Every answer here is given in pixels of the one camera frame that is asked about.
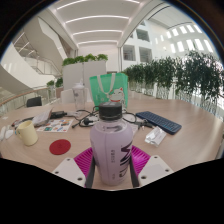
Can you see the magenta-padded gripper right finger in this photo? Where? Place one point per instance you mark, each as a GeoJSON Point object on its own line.
{"type": "Point", "coordinates": [141, 161]}

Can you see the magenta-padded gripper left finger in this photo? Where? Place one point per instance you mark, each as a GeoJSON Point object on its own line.
{"type": "Point", "coordinates": [81, 161]}

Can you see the purple drink bottle black cap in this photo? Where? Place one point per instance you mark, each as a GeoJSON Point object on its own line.
{"type": "Point", "coordinates": [111, 150]}

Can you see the flat round red coaster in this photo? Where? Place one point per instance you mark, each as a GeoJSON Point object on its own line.
{"type": "Point", "coordinates": [60, 147]}

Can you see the white tissue packet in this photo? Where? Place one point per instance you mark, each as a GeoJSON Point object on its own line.
{"type": "Point", "coordinates": [155, 136]}

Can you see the black power adapter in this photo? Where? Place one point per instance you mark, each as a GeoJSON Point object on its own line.
{"type": "Point", "coordinates": [58, 114]}

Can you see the cream yellow mug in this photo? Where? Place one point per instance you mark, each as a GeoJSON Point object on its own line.
{"type": "Point", "coordinates": [28, 134]}

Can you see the clear plastic tumbler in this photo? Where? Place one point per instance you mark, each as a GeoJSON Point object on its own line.
{"type": "Point", "coordinates": [79, 96]}

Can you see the black chair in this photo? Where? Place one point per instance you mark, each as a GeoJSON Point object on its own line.
{"type": "Point", "coordinates": [34, 102]}

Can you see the white computer mouse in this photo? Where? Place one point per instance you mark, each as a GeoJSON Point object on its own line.
{"type": "Point", "coordinates": [9, 134]}

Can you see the green tote bag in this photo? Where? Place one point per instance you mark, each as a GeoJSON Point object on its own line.
{"type": "Point", "coordinates": [108, 87]}

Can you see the potted green plant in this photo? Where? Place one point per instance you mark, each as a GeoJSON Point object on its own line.
{"type": "Point", "coordinates": [59, 82]}
{"type": "Point", "coordinates": [50, 83]}

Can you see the small white case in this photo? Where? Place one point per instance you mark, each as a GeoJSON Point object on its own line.
{"type": "Point", "coordinates": [2, 132]}

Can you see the white cabinet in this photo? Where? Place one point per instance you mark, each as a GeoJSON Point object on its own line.
{"type": "Point", "coordinates": [83, 75]}

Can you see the row of green plants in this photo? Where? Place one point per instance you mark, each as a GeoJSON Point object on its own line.
{"type": "Point", "coordinates": [180, 75]}

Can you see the green plants atop cabinet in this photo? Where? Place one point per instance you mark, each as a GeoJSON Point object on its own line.
{"type": "Point", "coordinates": [85, 58]}

